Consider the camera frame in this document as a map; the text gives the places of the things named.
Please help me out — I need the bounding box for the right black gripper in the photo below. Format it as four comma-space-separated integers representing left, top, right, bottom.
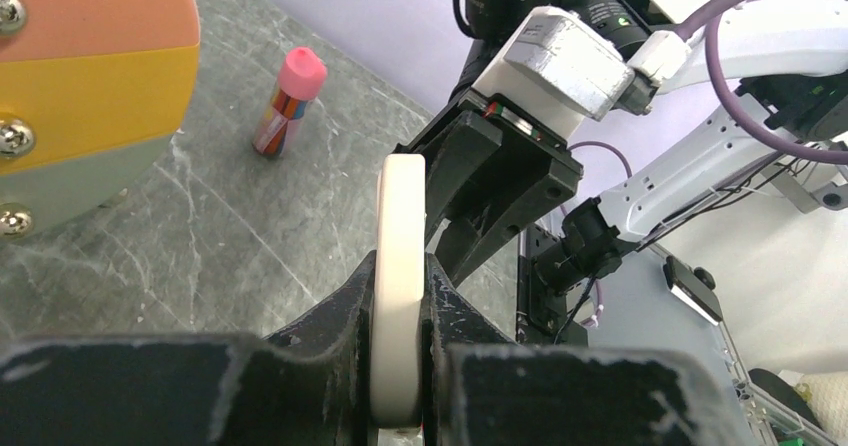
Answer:
397, 91, 583, 287

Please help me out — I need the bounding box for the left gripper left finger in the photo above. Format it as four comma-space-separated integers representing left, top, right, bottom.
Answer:
1, 254, 377, 445

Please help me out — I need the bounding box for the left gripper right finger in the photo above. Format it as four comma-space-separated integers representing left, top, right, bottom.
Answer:
421, 255, 752, 445

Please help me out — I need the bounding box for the phone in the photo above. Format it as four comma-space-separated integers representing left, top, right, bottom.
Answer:
369, 154, 426, 429

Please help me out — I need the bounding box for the pink capped marker tube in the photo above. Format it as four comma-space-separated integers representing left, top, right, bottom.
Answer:
252, 47, 328, 158

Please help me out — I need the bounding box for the round pastel drawer cabinet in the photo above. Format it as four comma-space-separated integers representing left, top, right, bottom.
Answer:
1, 0, 200, 240

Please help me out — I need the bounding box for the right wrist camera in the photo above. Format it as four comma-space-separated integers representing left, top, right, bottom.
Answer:
471, 6, 692, 140

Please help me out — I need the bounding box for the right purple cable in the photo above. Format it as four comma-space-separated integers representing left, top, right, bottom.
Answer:
563, 0, 848, 328

